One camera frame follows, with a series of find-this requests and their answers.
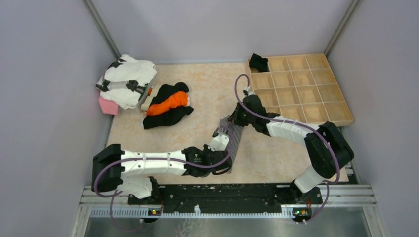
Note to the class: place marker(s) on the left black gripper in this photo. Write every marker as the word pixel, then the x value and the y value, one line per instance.
pixel 206 149

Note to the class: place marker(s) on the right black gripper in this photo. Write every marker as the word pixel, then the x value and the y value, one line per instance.
pixel 235 116

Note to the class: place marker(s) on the grey striped underwear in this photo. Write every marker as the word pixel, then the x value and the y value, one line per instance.
pixel 234 132

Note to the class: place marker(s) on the black boxer underwear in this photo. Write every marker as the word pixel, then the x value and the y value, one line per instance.
pixel 258 62

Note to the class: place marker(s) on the orange underwear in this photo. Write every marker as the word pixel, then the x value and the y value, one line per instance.
pixel 178 99

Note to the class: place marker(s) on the wooden compartment tray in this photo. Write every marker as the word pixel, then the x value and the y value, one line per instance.
pixel 301 87

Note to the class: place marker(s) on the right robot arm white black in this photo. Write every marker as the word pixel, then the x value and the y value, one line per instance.
pixel 328 150

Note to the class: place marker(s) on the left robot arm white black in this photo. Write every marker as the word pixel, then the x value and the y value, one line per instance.
pixel 131 173

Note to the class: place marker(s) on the white perforated basket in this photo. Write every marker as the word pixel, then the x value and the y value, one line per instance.
pixel 143 97

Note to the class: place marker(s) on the pink cloth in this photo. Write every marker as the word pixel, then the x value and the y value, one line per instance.
pixel 107 106

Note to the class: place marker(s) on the white black clothes pile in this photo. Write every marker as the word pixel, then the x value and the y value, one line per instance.
pixel 126 80

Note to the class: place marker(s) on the black metal base rail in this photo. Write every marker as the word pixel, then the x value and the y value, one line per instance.
pixel 227 201

